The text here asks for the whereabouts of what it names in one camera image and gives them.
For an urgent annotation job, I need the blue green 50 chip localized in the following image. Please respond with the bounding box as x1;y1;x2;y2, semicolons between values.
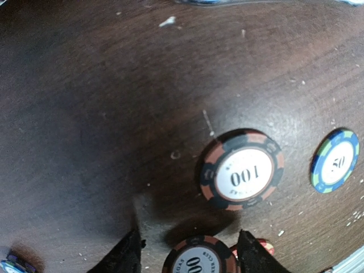
310;127;360;193

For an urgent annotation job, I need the red poker chip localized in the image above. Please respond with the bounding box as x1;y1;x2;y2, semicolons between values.
230;238;275;258

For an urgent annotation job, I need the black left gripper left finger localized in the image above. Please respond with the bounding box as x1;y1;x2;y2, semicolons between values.
87;229;146;273

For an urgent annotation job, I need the brown black 100 chip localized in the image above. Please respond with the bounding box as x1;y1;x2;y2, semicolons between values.
198;129;284;210

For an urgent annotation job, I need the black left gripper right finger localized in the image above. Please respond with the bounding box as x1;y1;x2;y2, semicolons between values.
237;230;290;273

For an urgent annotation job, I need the blue white chip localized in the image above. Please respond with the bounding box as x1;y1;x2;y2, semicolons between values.
1;246;38;273

